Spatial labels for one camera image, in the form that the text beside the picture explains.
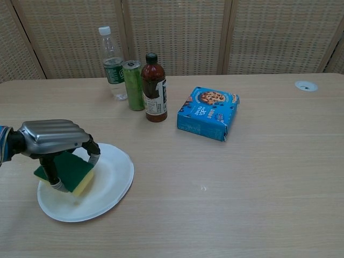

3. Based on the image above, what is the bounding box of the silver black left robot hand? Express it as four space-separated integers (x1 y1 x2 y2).
9 119 102 193

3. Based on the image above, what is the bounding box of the green and yellow sponge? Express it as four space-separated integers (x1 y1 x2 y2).
33 150 95 197

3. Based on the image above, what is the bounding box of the white paper plate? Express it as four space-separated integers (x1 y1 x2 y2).
37 142 134 223

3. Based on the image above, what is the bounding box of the clear plastic water bottle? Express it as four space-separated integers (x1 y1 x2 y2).
98 26 128 101

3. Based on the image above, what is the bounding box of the green drink can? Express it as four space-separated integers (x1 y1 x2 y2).
123 60 145 111

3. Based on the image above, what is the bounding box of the dark sauce bottle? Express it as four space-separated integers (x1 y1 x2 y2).
141 52 168 124

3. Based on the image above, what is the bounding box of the blue cookie box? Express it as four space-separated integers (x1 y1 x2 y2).
176 86 241 142

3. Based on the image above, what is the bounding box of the woven folding screen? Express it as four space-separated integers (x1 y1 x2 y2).
0 0 344 84

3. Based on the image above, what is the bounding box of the white table cable grommet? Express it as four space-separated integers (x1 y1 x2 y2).
295 80 319 92

